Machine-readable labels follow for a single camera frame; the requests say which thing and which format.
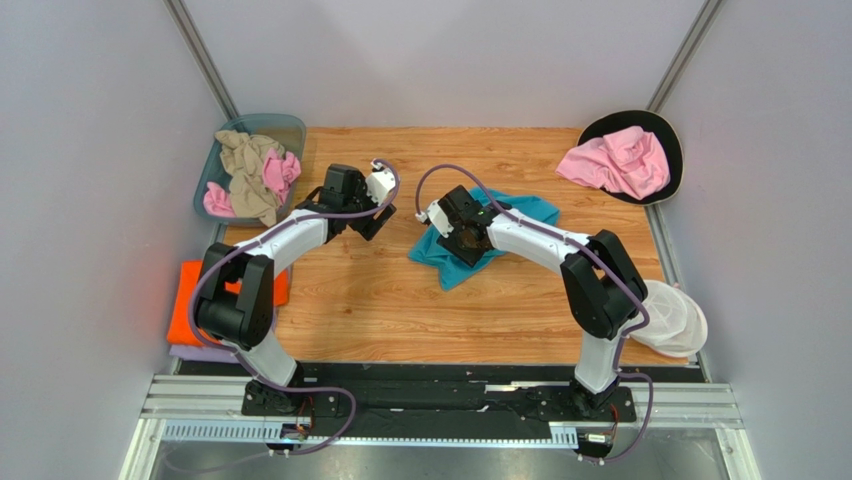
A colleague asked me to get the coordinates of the right aluminium wall profile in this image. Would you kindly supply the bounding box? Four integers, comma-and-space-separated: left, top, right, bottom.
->
647, 0, 725, 113

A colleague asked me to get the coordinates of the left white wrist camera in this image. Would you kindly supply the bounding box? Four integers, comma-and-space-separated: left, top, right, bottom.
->
366, 166, 397, 205

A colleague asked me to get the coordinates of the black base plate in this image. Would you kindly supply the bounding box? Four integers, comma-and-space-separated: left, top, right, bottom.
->
241, 363, 640, 440

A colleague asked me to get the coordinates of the teal t shirt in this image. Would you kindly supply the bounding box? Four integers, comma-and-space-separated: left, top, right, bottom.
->
408, 189, 561, 291

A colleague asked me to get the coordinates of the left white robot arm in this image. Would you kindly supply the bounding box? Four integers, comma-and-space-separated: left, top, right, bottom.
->
188, 159, 400, 413

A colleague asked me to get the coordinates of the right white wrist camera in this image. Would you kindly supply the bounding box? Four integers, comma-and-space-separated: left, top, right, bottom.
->
416, 200, 454, 238

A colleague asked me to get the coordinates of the left aluminium wall profile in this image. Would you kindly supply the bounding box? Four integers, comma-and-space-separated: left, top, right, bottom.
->
163, 0, 239, 120

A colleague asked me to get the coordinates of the beige t shirt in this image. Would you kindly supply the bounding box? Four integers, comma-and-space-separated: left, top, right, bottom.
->
214, 130, 286, 226

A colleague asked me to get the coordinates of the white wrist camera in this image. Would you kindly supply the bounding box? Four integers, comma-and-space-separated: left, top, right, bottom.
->
416, 200, 454, 238
366, 166, 397, 205

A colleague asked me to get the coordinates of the aluminium frame rail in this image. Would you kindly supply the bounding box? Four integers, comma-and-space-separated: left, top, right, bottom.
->
119, 374, 759, 479

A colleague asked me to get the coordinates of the aluminium wall profile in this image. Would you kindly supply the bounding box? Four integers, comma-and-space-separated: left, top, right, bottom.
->
647, 0, 725, 113
163, 0, 239, 120

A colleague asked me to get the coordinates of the white mesh basket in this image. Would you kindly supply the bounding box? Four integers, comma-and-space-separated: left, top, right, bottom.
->
631, 280, 708, 358

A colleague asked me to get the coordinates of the folded orange t shirt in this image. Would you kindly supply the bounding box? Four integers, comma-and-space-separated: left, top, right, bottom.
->
166, 260, 290, 347

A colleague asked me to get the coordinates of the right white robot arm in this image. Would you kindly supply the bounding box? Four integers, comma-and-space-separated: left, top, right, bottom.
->
420, 186, 648, 417

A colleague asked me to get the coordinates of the pink t shirt on tray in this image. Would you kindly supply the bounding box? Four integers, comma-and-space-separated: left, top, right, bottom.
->
555, 126, 672, 201

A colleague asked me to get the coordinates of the translucent grey plastic bin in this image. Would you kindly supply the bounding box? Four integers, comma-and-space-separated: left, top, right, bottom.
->
193, 113, 307, 227

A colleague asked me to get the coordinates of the pink t shirt in bin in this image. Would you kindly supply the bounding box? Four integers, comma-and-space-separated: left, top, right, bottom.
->
202, 150, 301, 219

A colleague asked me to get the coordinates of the black round tray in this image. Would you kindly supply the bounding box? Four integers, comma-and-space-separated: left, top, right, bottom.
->
577, 110, 684, 207

